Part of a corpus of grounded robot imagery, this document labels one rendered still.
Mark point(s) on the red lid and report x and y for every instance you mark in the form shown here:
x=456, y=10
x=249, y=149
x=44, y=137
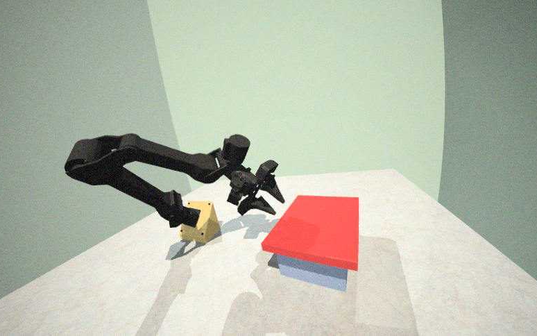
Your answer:
x=320, y=229

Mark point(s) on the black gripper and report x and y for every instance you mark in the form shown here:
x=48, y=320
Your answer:
x=262, y=180

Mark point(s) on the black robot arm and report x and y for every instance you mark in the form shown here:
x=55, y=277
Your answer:
x=92, y=161

